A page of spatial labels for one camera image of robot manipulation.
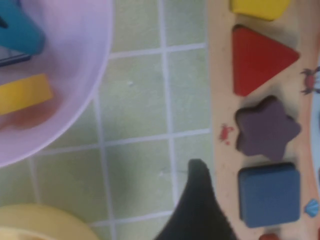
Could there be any yellow plastic bowl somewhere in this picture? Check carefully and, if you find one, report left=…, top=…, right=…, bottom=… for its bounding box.
left=0, top=203, right=101, bottom=240

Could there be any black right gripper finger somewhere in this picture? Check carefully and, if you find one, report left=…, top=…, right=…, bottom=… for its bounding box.
left=153, top=158, right=237, bottom=240

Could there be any pink plastic bowl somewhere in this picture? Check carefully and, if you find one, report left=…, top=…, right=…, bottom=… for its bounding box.
left=0, top=0, right=115, bottom=168

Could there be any teal wooden number four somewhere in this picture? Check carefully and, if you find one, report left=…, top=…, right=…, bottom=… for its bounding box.
left=0, top=0, right=47, bottom=56

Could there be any colourful wooden puzzle board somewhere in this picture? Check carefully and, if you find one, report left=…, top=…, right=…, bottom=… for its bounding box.
left=207, top=0, right=320, bottom=240

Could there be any yellow wooden pentagon piece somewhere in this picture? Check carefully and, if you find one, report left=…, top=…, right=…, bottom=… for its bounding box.
left=229, top=0, right=292, bottom=21

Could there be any yellow wooden number piece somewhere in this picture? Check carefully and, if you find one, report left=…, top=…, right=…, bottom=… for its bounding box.
left=0, top=73, right=54, bottom=116

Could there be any green checked tablecloth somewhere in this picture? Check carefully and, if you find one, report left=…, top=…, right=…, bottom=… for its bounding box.
left=0, top=0, right=216, bottom=240

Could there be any dark blue wooden square piece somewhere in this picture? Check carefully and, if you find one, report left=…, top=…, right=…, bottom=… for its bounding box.
left=237, top=162, right=301, bottom=228

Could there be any brown wooden star piece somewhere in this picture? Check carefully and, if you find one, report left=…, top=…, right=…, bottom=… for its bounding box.
left=235, top=96, right=302, bottom=162

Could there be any red wooden triangle piece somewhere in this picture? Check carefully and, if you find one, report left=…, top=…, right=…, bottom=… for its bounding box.
left=231, top=24, right=300, bottom=97

